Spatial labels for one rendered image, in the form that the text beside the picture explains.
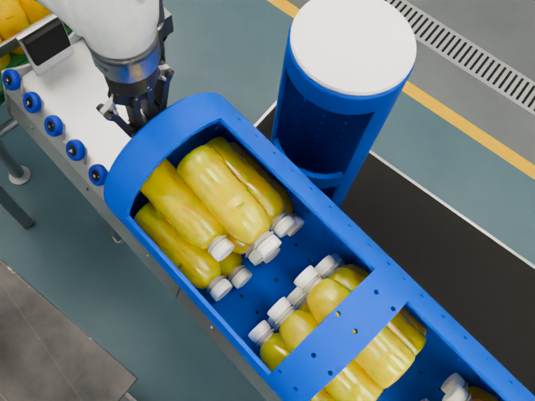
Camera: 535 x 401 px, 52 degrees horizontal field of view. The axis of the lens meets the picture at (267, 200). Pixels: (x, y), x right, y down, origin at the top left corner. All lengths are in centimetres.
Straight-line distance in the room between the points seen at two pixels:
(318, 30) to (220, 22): 138
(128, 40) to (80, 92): 64
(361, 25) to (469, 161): 127
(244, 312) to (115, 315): 108
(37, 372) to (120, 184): 34
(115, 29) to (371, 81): 67
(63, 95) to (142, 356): 103
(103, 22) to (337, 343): 50
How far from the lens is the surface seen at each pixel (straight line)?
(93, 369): 100
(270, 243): 86
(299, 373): 81
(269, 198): 92
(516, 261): 218
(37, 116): 129
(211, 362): 200
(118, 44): 68
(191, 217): 90
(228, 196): 86
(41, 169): 231
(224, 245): 90
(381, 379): 85
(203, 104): 91
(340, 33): 126
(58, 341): 102
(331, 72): 119
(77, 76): 133
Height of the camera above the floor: 199
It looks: 67 degrees down
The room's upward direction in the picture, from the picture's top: 11 degrees clockwise
